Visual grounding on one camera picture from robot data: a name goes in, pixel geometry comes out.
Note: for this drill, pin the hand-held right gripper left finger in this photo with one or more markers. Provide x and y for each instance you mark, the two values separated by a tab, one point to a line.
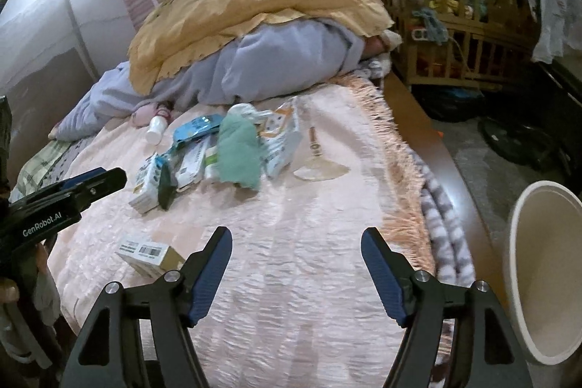
209	274

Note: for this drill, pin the green cloth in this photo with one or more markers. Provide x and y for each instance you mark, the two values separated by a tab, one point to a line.
238	156

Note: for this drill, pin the lavender quilt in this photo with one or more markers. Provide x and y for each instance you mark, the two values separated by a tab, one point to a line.
273	60

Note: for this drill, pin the white round waste bin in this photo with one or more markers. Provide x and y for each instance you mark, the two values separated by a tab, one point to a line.
545	279

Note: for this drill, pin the dark green packet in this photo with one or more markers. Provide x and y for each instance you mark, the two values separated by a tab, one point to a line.
166	190

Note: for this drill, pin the white green medicine box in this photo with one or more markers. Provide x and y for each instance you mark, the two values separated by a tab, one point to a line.
191	165

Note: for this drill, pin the wooden baby crib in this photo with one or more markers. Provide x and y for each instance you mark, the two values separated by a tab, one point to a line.
459	38

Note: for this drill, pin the black floor fan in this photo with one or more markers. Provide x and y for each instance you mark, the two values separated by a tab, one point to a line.
523	142

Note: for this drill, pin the blue wipes packet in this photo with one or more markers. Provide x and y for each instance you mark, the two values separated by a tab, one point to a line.
198	129

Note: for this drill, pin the white rainbow print box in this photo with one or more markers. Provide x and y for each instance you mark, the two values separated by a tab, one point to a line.
143	188

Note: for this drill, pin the pink fringed bedspread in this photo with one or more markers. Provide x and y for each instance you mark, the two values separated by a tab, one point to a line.
295	242

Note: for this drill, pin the small pink cloth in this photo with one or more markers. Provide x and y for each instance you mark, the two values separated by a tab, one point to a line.
148	111

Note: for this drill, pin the plaid cloth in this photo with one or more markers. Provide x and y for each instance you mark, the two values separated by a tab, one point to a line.
32	174

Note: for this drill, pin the black bag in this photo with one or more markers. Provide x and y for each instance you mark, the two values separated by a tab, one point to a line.
450	104

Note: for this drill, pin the grey striped blanket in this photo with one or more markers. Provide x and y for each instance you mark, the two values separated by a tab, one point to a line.
448	233

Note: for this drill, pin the white orange snack packet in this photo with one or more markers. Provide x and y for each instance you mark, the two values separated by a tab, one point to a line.
282	138

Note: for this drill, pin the cream barcode box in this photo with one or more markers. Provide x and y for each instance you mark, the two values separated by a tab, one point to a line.
150	256

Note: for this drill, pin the white plastic bag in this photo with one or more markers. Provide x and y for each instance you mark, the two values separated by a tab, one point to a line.
550	1

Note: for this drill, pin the small white bottle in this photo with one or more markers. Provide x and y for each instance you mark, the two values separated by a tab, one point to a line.
155	131

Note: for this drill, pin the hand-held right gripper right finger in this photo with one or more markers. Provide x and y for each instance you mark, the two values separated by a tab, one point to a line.
384	279

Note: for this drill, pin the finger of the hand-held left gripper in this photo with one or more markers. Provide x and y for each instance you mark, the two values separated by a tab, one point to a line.
88	178
109	183

